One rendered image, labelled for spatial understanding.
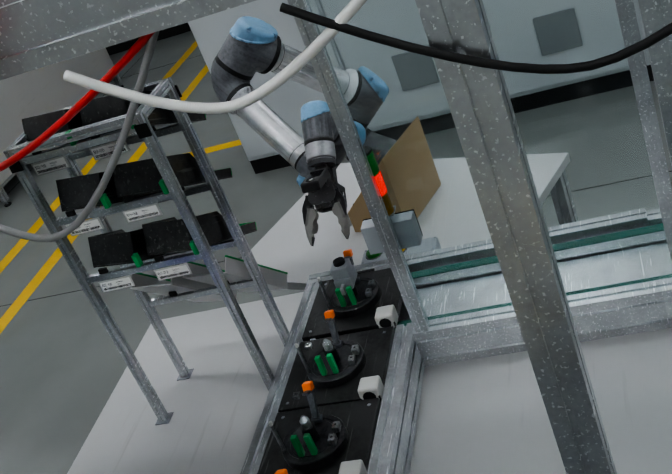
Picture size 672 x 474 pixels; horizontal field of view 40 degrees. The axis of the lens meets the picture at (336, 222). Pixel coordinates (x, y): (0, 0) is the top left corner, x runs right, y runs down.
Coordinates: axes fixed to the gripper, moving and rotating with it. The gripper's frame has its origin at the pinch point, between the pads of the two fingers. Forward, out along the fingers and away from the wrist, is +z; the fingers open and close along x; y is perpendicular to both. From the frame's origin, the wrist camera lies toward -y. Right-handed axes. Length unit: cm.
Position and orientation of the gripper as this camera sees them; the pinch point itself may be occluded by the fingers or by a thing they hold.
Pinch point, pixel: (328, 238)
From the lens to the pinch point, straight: 221.4
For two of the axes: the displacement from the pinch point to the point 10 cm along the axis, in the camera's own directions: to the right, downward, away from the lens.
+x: -9.2, 2.0, 3.2
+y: 3.6, 1.9, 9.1
